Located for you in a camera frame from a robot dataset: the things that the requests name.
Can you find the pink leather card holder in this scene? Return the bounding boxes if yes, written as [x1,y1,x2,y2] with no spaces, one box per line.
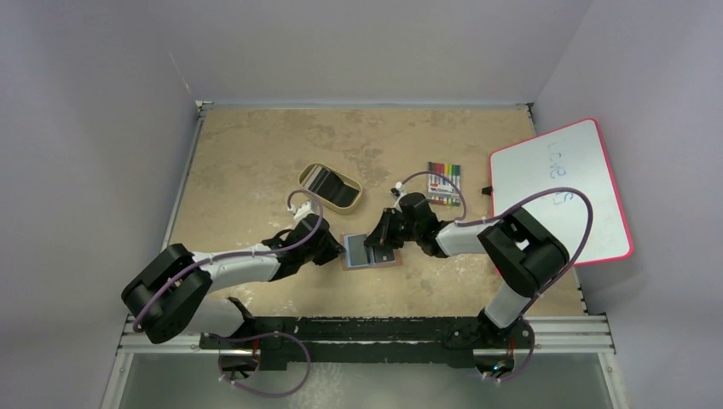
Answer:
[341,233,402,271]

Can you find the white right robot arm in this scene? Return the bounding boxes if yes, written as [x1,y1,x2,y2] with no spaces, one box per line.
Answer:
[364,193,570,347]

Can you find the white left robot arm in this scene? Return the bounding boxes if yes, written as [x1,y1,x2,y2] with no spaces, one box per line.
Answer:
[121,202,344,349]

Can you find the pack of coloured markers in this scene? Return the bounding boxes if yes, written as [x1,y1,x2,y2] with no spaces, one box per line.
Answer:
[427,162,461,206]

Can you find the beige oval plastic tray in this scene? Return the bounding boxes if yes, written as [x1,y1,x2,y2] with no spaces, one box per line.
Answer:
[298,163,363,215]

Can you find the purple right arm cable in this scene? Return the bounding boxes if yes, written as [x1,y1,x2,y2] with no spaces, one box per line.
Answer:
[393,170,595,317]

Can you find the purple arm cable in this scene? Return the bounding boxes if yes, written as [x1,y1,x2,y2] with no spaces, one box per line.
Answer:
[131,188,325,334]
[393,170,595,317]

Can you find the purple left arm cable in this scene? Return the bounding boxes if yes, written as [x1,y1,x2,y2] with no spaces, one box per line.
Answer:
[131,188,325,334]

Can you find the aluminium frame rail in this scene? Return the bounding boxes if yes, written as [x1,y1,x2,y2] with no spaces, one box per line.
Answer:
[119,316,615,356]

